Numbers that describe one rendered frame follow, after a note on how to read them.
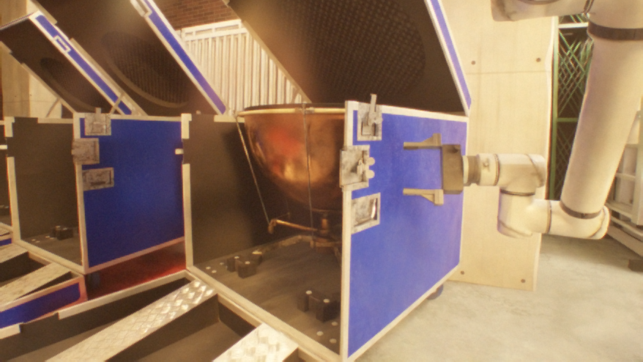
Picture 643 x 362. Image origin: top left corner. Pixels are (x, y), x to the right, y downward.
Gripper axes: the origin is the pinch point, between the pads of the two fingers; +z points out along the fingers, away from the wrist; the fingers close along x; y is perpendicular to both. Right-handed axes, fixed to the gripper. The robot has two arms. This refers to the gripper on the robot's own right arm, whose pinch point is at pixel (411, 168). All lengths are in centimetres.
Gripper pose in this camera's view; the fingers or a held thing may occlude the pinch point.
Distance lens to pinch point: 91.5
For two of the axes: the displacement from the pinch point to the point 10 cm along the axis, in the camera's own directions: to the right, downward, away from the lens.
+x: -0.9, 9.4, -3.2
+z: -9.7, -0.1, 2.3
